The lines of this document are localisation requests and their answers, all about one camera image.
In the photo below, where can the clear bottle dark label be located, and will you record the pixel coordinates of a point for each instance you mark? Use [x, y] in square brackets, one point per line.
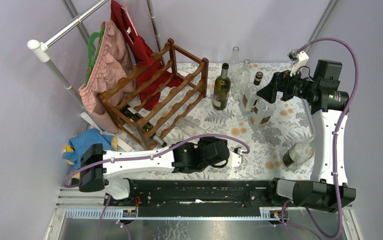
[299, 154]

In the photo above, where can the clear bottle black cap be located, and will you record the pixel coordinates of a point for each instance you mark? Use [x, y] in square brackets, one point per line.
[249, 97]
[261, 114]

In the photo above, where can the clear bottle black cap rear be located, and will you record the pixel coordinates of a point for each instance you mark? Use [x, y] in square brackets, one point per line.
[249, 97]

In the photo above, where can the clear bottle black cap front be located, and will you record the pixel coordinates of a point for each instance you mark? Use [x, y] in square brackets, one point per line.
[261, 114]

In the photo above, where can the green wine bottle silver neck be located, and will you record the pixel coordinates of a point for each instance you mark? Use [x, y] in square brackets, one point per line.
[221, 91]

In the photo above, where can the silver clothes rail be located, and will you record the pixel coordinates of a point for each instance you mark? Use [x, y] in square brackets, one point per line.
[63, 54]

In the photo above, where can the clear round bottle back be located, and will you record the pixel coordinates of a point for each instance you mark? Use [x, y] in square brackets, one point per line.
[241, 80]

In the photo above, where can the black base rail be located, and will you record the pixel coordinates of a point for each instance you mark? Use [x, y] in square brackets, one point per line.
[204, 194]

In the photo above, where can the green clothes hanger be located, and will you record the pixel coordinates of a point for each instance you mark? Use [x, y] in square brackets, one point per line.
[93, 52]

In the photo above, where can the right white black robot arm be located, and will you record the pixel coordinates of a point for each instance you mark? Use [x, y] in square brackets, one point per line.
[327, 190]

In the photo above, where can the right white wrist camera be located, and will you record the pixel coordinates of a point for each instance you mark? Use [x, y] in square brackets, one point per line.
[298, 59]

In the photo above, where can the pink hanging garment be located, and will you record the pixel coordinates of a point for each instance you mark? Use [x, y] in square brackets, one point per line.
[113, 63]

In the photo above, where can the white slotted cable duct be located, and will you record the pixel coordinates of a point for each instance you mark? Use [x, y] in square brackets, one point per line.
[179, 213]

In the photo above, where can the blue cloth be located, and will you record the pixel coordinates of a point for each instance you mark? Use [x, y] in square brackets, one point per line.
[83, 141]

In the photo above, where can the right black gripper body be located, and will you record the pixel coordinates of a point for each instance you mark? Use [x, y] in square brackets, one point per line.
[294, 85]

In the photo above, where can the clear tall bottle back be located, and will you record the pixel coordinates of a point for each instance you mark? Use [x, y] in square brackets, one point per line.
[234, 63]

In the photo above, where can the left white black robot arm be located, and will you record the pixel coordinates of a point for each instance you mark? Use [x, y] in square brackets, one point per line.
[105, 170]

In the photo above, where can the red hanging garment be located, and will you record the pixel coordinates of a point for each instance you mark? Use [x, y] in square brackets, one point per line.
[142, 54]

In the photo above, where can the yellow cloth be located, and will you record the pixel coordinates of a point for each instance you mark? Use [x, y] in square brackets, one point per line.
[68, 152]

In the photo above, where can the clear square glass bottle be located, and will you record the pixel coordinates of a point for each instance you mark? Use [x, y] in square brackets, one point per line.
[189, 128]

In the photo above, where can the floral tablecloth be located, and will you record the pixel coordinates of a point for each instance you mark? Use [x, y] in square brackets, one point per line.
[288, 124]

